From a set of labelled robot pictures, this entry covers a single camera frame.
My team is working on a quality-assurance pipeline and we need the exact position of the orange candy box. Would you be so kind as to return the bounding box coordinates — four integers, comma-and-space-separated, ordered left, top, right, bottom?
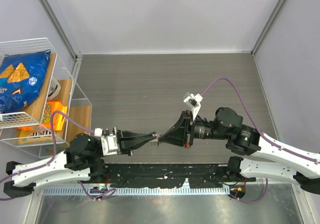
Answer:
37, 100, 69, 132

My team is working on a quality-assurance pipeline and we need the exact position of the wooden shelf board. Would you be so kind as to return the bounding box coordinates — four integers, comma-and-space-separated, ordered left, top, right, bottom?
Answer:
55, 79, 92, 145

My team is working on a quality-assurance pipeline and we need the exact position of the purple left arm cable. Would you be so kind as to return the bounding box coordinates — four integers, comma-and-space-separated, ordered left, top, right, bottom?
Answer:
0, 110, 101, 201

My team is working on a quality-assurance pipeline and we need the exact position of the silver keyring with clips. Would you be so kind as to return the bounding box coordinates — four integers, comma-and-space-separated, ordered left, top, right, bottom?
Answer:
149, 133, 162, 147

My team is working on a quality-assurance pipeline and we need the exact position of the blue chips bag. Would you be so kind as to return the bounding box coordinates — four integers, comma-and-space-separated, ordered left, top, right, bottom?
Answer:
0, 49, 51, 114

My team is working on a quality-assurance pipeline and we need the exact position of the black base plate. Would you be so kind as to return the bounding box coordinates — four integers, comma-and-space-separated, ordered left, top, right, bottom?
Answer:
94, 163, 245, 189

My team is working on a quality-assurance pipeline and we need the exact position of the aluminium frame rail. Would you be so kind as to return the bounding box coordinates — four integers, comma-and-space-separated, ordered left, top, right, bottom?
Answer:
38, 0, 82, 62

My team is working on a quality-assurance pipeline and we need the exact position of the white wire shelf rack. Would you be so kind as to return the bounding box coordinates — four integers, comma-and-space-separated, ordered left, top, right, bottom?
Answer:
0, 38, 92, 159

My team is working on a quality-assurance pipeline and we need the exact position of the yellow snack box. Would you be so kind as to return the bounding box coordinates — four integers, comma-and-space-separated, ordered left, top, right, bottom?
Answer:
17, 128, 52, 145

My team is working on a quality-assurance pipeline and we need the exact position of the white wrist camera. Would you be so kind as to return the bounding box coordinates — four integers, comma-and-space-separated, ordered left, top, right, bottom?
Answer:
94, 128, 119, 157
183, 92, 203, 121

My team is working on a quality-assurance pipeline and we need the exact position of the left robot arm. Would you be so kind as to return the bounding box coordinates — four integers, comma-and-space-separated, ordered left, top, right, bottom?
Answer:
3, 128, 157, 199

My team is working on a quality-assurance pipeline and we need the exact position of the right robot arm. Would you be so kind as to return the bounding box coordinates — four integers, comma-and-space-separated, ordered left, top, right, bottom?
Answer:
158, 107, 320, 195

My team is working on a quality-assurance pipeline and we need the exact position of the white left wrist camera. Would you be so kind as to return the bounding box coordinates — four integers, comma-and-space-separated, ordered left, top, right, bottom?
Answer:
94, 128, 119, 157

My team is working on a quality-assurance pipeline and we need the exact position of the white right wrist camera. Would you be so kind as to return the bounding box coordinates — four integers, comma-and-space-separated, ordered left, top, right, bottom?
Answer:
183, 92, 203, 121

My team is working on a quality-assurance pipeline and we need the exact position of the white slotted cable duct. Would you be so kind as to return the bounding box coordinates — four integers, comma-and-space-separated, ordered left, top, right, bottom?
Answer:
42, 185, 230, 196

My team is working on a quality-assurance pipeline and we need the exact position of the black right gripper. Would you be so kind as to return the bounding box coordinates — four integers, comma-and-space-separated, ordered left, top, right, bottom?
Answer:
159, 109, 229, 148

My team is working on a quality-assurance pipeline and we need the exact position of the white round device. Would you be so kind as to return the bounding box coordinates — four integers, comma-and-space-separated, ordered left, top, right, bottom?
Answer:
47, 76, 61, 101

